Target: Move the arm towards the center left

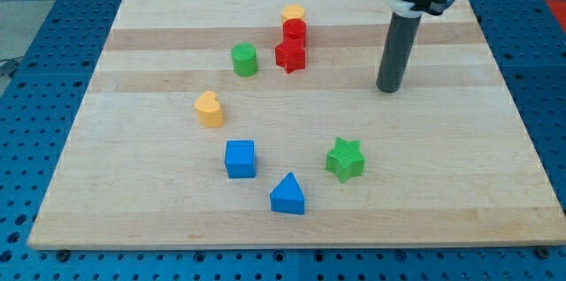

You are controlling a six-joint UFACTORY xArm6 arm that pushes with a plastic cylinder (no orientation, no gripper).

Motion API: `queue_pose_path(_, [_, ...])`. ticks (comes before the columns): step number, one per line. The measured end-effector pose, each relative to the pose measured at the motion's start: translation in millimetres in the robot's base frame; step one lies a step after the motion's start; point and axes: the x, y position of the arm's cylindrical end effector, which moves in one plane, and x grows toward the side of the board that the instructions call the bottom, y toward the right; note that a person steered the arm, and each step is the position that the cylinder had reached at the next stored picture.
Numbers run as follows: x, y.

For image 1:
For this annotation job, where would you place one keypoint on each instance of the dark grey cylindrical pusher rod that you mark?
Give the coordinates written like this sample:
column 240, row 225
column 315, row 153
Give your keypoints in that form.
column 400, row 38

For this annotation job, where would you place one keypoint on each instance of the green star block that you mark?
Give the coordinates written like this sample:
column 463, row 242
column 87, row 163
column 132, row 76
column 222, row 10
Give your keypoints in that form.
column 345, row 159

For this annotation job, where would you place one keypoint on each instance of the blue triangle block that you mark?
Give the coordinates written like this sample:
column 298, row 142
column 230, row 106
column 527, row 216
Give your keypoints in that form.
column 287, row 196

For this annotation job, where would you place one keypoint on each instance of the blue cube block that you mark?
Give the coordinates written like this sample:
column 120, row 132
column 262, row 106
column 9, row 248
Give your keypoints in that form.
column 240, row 159

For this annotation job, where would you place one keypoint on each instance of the green cylinder block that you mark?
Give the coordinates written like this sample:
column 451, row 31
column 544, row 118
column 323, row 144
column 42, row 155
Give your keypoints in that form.
column 244, row 59

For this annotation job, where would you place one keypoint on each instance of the wooden board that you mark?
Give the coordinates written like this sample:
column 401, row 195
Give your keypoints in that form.
column 448, row 161

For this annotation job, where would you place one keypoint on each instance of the yellow heart block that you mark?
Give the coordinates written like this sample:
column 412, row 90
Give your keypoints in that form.
column 209, row 110

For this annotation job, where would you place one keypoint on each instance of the red cylinder block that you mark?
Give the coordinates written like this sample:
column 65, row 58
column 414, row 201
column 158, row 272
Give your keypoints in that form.
column 295, row 29

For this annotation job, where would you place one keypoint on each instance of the red star block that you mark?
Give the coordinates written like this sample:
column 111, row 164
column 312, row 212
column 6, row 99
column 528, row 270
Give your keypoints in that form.
column 290, row 55

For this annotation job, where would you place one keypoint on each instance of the yellow cylinder block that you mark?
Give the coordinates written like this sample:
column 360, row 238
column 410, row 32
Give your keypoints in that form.
column 292, row 11

